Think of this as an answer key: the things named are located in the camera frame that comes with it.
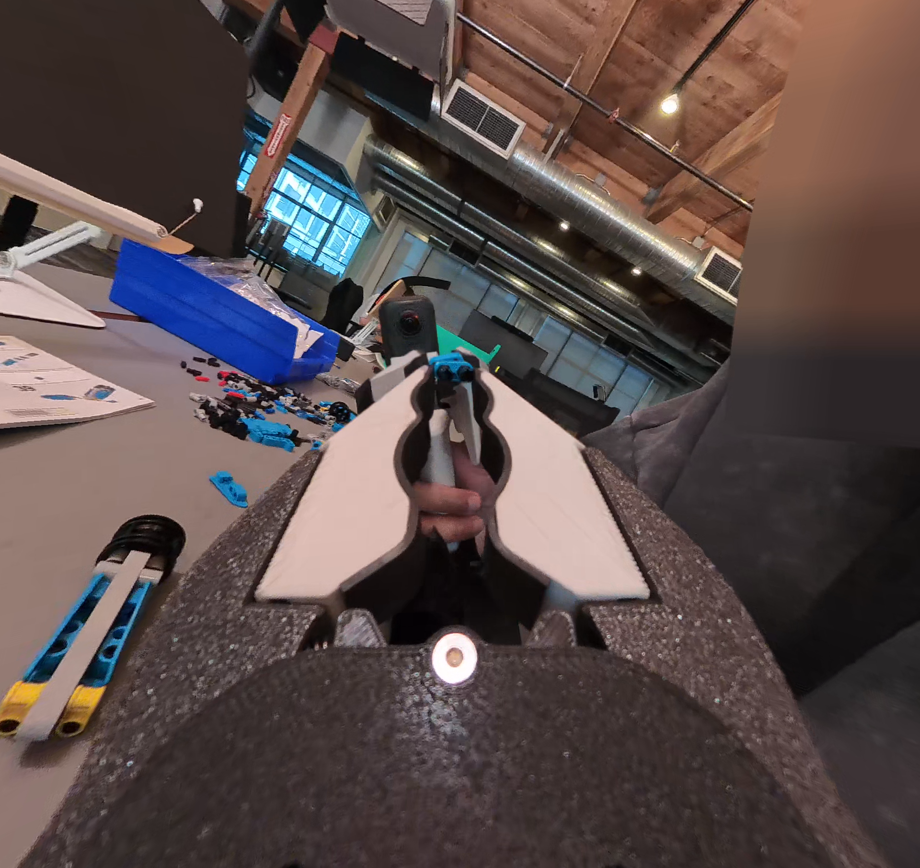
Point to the blue angled panel piece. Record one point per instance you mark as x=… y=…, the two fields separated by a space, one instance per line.
x=228 y=488

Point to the black office chair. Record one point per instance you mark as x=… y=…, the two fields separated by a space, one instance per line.
x=341 y=307

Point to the black spoked wheel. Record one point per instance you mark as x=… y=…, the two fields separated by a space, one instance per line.
x=343 y=412

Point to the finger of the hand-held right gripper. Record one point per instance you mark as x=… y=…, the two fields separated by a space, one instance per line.
x=395 y=379

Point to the person's dark grey jacket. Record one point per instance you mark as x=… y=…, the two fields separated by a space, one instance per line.
x=790 y=559

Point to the white air vent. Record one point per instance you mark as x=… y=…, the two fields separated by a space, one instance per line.
x=719 y=273
x=481 y=117

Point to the person's right hand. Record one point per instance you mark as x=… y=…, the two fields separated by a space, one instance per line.
x=453 y=501

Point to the open instruction booklet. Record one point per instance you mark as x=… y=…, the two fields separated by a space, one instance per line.
x=57 y=386

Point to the black flat device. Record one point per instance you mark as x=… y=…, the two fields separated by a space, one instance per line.
x=108 y=91

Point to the blue plastic bin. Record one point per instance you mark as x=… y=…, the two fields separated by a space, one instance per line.
x=201 y=307

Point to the small blue connector piece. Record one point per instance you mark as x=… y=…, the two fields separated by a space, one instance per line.
x=451 y=368

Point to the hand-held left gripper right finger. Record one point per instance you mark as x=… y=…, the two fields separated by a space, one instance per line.
x=568 y=516

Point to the pile of small building pieces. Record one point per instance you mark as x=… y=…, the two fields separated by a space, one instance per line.
x=237 y=408

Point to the green plastic bin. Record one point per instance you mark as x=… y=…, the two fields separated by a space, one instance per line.
x=460 y=347

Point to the person's right forearm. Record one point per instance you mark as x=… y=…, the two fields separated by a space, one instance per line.
x=647 y=436

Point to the clear plastic bags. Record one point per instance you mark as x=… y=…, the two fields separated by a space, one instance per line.
x=244 y=285

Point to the white folding stand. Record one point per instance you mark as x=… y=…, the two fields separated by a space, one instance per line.
x=43 y=300

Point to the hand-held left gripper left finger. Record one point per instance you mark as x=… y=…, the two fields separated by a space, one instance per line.
x=338 y=516

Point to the silver ventilation duct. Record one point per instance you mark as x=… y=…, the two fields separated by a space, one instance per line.
x=575 y=206

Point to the tan wooden board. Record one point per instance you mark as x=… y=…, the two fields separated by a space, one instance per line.
x=176 y=242

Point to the black wheel blue beam assembly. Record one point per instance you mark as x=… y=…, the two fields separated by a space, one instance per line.
x=72 y=652

